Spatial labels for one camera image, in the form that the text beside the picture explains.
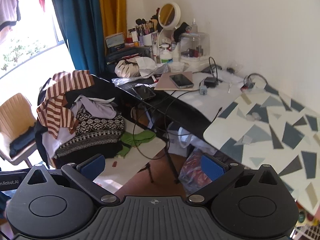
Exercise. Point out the brown white striped shirt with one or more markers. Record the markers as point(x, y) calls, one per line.
point(53, 115)

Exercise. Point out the blue gift box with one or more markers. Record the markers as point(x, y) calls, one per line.
point(115, 42)

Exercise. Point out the hanging pale garment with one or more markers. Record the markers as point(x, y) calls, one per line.
point(8, 5)

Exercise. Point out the black smartphone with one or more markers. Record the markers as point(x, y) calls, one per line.
point(145, 93)

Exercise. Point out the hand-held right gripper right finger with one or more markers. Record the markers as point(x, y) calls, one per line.
point(212, 168)

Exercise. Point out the white crumpled paper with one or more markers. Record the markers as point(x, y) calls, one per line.
point(146, 63)

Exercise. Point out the red printed bag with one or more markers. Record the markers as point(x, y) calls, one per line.
point(193, 170)

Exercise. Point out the black white patterned cloth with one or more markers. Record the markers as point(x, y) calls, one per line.
point(100, 127)

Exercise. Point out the lavender grey garment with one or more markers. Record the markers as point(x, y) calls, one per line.
point(101, 107)

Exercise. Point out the clear cosmetics case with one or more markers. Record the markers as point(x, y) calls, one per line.
point(193, 45)

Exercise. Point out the clear plastic bag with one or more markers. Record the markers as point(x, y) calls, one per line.
point(232, 67)

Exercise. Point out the dark folded clothes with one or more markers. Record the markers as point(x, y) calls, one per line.
point(22, 140)

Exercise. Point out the beige chair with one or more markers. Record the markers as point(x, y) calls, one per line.
point(15, 112)

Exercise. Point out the black garment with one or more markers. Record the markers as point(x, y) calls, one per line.
point(102, 87)

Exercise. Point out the green cloth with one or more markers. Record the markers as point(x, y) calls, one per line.
point(140, 137)

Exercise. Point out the clear spray bottle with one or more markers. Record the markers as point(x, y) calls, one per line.
point(194, 26)

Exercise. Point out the grey smartphone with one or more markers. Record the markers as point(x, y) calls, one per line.
point(181, 80)

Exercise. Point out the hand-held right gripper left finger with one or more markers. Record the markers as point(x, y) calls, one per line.
point(92, 167)

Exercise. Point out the round white vanity mirror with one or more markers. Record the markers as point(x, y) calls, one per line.
point(168, 13)

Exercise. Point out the white cup of makeup brushes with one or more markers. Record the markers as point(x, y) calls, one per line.
point(147, 38)

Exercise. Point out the black desk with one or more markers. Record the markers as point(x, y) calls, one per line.
point(180, 111)

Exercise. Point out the yellow curtain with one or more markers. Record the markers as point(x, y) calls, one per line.
point(112, 5)

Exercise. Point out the white plastic bag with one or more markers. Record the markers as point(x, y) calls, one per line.
point(197, 140)

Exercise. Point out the small blue grey adapter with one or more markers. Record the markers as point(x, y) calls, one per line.
point(203, 89)

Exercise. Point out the teal curtain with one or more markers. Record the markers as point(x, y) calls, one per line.
point(77, 25)

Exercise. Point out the white pump lotion bottle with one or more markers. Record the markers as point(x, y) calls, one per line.
point(165, 56)

